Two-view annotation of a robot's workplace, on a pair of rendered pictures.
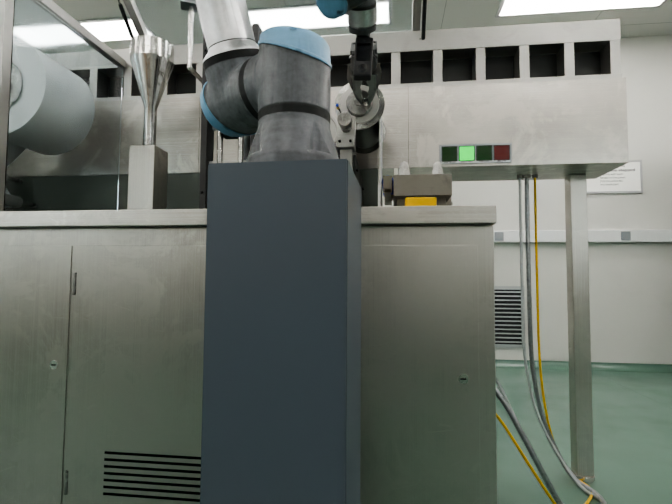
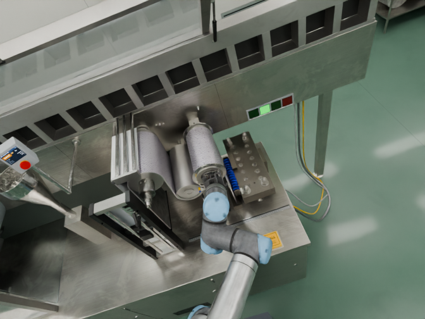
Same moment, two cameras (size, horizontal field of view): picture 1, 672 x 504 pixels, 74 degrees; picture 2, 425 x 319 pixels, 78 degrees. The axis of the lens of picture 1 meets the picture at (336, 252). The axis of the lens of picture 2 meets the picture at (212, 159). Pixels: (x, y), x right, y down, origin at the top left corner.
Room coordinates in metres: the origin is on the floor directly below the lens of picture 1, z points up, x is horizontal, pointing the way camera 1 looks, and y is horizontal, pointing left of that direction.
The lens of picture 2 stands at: (0.61, -0.09, 2.15)
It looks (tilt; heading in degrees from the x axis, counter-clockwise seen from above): 50 degrees down; 359
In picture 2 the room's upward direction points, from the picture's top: 25 degrees counter-clockwise
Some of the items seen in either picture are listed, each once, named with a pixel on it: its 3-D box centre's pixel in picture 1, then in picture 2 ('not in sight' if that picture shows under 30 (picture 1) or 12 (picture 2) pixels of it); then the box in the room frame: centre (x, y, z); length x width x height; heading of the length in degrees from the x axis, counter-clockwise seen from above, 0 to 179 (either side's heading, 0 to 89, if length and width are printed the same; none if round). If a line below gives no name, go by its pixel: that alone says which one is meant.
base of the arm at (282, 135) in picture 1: (294, 146); not in sight; (0.70, 0.07, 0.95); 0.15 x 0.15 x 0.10
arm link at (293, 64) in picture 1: (292, 76); not in sight; (0.71, 0.07, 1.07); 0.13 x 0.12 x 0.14; 46
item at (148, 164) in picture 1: (149, 144); (71, 214); (1.48, 0.63, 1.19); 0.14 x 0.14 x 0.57
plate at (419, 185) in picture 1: (418, 197); (246, 164); (1.42, -0.27, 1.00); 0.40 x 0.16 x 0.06; 173
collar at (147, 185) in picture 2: not in sight; (147, 188); (1.29, 0.18, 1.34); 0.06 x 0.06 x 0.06; 83
